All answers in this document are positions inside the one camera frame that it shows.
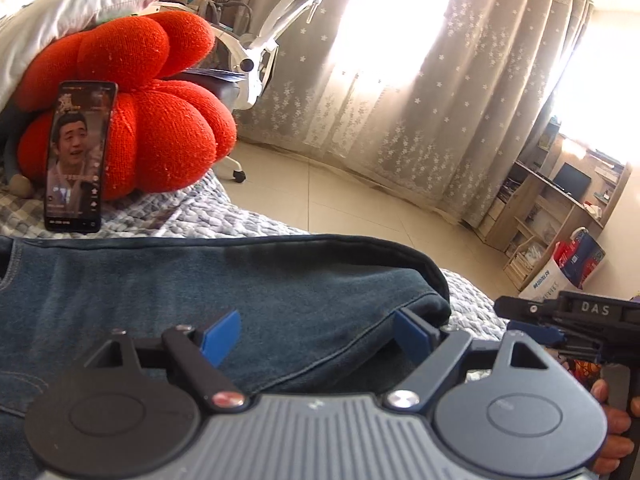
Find black computer monitor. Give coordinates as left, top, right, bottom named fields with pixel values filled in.
left=552, top=162, right=592, bottom=198

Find person's right hand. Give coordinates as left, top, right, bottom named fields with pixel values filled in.
left=590, top=379, right=632, bottom=473

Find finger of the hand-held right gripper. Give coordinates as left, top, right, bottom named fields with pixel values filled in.
left=494, top=296, right=561, bottom=322
left=507, top=328, right=564, bottom=350

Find orange flower-shaped cushion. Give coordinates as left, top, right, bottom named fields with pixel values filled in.
left=16, top=11, right=237, bottom=203

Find wooden desk shelf unit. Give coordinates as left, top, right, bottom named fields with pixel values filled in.
left=477, top=117, right=632, bottom=291

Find grey checked quilt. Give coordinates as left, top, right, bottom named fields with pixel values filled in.
left=0, top=165, right=640, bottom=391

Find red and blue shopping bag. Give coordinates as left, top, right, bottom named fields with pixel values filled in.
left=517, top=227, right=606, bottom=306

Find black smartphone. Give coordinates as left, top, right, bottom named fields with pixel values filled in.
left=44, top=80, right=119, bottom=234

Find dark blue jeans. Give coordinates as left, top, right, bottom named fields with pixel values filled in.
left=0, top=232, right=452, bottom=418

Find beige floral curtain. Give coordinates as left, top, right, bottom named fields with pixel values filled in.
left=212, top=0, right=596, bottom=226

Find blue printed leaflet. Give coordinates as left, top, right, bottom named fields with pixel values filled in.
left=189, top=66, right=247, bottom=84

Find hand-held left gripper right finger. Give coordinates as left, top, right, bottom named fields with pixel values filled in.
left=385, top=308, right=551, bottom=411

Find white office chair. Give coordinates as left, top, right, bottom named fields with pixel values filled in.
left=200, top=0, right=323, bottom=183

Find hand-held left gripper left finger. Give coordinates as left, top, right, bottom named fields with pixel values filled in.
left=82, top=309, right=247, bottom=413

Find white quilted pillow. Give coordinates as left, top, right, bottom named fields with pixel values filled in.
left=0, top=0, right=165, bottom=111

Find blue plush doll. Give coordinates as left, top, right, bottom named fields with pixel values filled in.
left=0, top=105, right=36, bottom=198

